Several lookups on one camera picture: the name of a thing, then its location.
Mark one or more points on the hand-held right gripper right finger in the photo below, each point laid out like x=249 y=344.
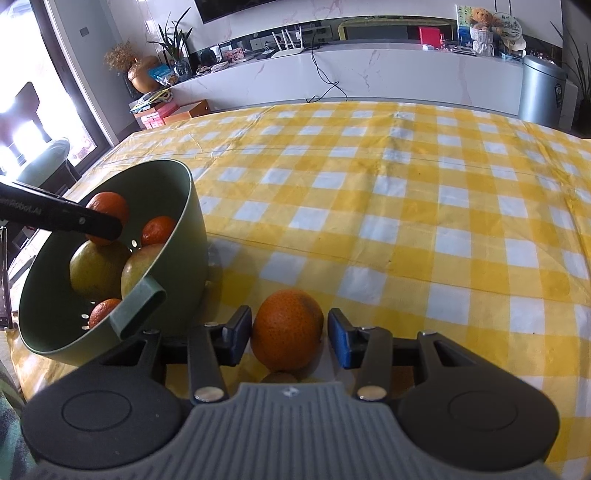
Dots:
x=341 y=340

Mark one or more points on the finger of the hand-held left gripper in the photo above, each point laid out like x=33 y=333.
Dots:
x=99 y=224

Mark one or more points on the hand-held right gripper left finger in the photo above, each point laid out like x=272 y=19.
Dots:
x=240 y=333

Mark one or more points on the orange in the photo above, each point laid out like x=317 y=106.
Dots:
x=104 y=312
x=159 y=230
x=111 y=207
x=286 y=330

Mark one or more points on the yellow pear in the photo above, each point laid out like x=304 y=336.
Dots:
x=141 y=267
x=94 y=272

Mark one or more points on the green colander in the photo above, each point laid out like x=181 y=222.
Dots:
x=184 y=221

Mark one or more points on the brown longan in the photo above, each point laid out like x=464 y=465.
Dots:
x=279 y=378

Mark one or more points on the dark wooden chair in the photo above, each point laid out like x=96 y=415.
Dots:
x=27 y=115

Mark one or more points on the pink cardboard box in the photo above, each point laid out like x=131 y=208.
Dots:
x=157 y=117

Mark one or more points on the yellow checkered tablecloth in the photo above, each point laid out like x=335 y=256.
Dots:
x=392 y=207

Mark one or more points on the orange cardboard box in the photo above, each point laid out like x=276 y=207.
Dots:
x=189 y=111

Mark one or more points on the gold round vase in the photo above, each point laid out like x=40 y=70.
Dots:
x=141 y=76

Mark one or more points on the blue snack bag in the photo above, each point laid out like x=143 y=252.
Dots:
x=162 y=74

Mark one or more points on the dried flower bunch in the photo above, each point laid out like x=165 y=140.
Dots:
x=120 y=55

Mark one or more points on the potted plant in glass vase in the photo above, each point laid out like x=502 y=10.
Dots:
x=173 y=41

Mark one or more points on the teal plaid blanket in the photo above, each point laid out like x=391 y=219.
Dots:
x=11 y=415

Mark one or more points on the white router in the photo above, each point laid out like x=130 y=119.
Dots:
x=288 y=50

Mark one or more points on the white marble tv console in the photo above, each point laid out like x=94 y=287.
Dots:
x=369 y=74

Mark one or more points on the black television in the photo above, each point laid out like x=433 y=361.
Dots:
x=277 y=9

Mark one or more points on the red box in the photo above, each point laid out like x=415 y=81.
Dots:
x=430 y=36

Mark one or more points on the silver trash can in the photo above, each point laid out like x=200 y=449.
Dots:
x=541 y=90

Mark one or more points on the blue green picture card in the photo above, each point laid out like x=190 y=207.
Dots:
x=463 y=23

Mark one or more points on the round paper fan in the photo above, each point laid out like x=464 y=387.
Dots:
x=508 y=25

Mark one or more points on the tall leafy potted plant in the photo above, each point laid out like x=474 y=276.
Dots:
x=579 y=64

